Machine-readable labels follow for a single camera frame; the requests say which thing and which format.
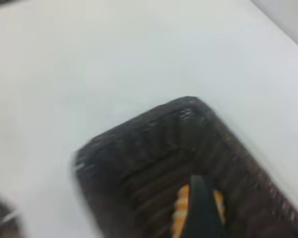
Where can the striped golden bread roll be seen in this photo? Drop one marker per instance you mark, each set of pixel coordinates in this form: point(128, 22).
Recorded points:
point(180, 205)

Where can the dark brown wicker basket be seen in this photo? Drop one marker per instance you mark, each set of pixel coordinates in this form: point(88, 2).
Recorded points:
point(151, 153)

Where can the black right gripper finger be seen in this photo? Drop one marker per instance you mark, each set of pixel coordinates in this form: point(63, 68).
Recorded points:
point(201, 210)

